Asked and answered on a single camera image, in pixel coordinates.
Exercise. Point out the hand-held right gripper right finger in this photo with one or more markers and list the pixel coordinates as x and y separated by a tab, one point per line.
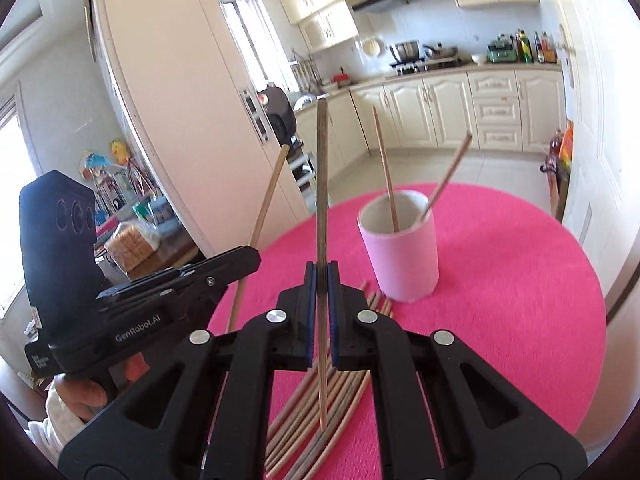
334	315

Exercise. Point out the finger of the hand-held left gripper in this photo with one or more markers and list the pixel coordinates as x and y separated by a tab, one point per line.
200	275

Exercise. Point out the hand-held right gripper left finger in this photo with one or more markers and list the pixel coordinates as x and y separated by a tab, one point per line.
311	310

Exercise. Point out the group of wooden chopsticks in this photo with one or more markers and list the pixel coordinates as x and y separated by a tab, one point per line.
340	400

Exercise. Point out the pink cup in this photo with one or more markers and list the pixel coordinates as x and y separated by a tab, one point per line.
400	260

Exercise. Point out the light wooden chopstick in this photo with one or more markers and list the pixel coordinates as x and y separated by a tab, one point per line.
450	170
384	170
270	195

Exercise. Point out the dark wooden chopstick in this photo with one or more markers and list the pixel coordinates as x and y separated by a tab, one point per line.
322	185

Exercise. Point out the person's left forearm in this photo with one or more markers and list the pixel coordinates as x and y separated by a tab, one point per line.
50	430

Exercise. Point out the person's left hand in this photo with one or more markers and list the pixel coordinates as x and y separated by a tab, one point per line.
80	397

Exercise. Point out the side window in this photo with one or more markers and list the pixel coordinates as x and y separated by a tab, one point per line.
10	185

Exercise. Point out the bagged bread loaf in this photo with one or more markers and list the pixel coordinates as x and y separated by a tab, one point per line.
132	245

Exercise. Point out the colourful toys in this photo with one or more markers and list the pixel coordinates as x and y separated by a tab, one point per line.
107	160

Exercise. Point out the pink round tablecloth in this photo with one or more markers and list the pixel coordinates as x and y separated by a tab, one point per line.
500	285

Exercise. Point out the black air fryer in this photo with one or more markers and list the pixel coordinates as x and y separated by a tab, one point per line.
277	110

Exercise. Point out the tall white cabinet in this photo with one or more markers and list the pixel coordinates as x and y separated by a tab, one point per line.
190	85

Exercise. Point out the metal utensil rack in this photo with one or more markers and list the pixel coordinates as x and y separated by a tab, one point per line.
305	70

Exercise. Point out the red pot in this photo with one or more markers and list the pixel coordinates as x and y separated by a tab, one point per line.
341	78

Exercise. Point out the cream base kitchen cabinets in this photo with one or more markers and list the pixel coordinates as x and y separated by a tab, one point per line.
450	105

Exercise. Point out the kitchen window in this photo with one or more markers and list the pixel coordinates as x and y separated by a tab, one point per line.
255	40

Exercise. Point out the gas stove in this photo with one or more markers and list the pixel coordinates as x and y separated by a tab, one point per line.
425	65

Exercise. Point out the steel cooking pot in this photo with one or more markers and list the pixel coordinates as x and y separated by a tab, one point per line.
404	51

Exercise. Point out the steel wok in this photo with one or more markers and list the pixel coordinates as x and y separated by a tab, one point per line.
440	51

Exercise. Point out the orange bag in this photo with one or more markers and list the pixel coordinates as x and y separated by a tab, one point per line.
566	145

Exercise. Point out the small white bowl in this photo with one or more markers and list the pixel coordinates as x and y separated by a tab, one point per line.
478	59

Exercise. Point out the green kitchen appliance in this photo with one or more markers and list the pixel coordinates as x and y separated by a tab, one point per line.
501	51

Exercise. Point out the white door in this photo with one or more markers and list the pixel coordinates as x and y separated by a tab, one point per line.
595	135

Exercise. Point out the green bottle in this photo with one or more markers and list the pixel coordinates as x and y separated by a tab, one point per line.
524	46

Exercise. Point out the dark sauce bottle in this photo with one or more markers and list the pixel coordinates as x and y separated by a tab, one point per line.
537	50

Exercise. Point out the orange sauce bottle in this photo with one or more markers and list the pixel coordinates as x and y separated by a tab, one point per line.
549	52

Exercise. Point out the round white wall plate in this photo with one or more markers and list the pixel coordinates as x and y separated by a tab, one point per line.
371	46

